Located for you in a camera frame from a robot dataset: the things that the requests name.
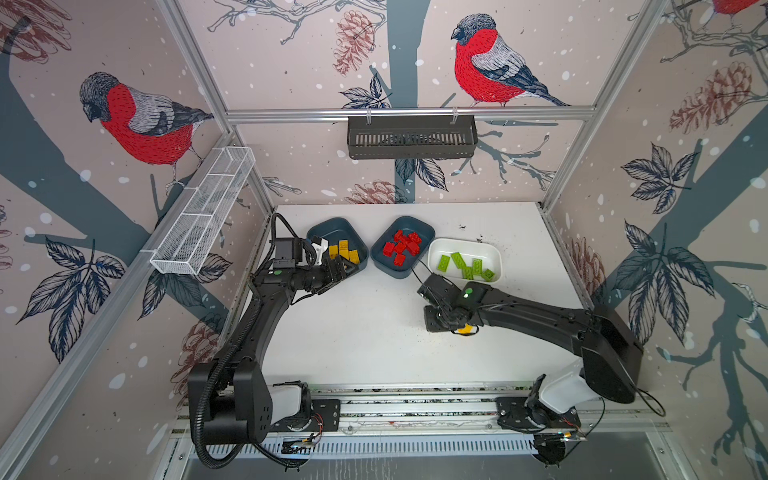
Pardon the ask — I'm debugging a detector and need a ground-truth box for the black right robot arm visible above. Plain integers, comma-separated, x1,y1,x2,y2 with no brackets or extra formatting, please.
418,274,643,428

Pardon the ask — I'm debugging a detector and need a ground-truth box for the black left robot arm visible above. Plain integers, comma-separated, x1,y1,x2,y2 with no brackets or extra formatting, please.
187,212,363,470

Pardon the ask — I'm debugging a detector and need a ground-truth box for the left dark teal bin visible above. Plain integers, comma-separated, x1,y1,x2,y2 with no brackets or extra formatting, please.
305,217,370,280

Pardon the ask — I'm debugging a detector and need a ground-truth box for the dark teal bin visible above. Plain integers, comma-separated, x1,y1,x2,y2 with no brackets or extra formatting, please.
305,217,370,280
370,216,436,279

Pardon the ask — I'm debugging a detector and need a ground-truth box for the white plastic bin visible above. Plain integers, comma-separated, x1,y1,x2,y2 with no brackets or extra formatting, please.
425,238,503,283

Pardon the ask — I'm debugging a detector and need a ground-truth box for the middle dark teal bin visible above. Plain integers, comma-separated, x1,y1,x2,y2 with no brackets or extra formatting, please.
370,216,436,279

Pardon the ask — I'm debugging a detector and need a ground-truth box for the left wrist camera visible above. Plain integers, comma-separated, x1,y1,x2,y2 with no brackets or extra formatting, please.
307,236,329,266

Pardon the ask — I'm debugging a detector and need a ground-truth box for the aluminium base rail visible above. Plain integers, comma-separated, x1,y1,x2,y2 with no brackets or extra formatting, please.
173,383,667,439

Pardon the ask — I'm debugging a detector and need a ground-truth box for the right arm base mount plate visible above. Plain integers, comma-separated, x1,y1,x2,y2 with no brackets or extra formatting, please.
495,397,582,434

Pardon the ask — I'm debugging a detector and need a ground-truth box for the black hanging wire basket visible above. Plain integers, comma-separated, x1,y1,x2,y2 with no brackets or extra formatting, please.
347,115,478,160

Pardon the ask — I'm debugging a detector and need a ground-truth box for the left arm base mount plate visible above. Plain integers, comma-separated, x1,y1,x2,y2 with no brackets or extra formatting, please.
270,399,341,434

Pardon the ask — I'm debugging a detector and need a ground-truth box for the white mesh wire shelf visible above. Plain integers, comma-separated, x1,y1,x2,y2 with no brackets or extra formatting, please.
150,146,255,275

